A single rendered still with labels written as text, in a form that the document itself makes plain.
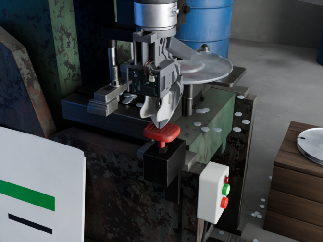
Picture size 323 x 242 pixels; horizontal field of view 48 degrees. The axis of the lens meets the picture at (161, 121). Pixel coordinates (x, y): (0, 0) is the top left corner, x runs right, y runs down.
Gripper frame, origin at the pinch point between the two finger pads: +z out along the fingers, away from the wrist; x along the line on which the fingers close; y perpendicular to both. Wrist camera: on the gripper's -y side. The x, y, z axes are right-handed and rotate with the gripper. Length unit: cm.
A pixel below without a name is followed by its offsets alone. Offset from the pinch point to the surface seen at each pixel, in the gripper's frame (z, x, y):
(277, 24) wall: 56, -42, -363
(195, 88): 5.0, -5.0, -30.8
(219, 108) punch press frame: 13.2, 0.4, -37.8
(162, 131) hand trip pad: 1.6, 0.8, 1.3
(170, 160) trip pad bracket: 8.1, 3.0, 1.5
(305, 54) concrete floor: 78, -4, -335
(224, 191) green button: 19.3, 12.6, -7.6
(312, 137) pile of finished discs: 41, 27, -85
